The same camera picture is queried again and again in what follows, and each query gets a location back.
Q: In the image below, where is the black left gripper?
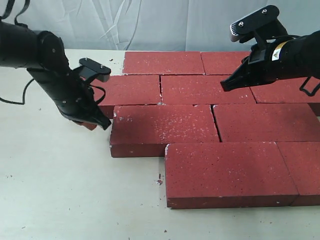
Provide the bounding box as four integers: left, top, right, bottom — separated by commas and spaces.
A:
27, 68, 111, 131

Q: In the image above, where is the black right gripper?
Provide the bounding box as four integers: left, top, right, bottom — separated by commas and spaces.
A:
220, 34, 320, 92

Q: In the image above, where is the red brick with white scuffs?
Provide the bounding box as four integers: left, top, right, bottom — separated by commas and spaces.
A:
109, 104, 220, 158

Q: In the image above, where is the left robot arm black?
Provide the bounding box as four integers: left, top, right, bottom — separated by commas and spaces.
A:
0, 22, 111, 130

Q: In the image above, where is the red brick second row right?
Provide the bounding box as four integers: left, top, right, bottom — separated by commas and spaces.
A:
250, 77, 320, 117

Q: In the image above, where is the red brick back row left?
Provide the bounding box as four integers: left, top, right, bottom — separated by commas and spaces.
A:
122, 51, 205, 75

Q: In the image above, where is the red brick back row right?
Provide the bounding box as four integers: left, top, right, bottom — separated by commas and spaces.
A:
200, 51, 250, 75

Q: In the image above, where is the white wrinkled backdrop cloth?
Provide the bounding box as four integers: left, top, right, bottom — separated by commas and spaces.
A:
6, 0, 320, 52

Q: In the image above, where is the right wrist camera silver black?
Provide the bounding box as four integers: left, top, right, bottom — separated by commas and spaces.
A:
229, 5, 288, 44

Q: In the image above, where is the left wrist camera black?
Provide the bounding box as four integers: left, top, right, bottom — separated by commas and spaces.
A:
74, 57, 112, 85

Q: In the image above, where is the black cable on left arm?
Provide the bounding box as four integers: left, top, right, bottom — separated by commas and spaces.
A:
0, 0, 106, 106

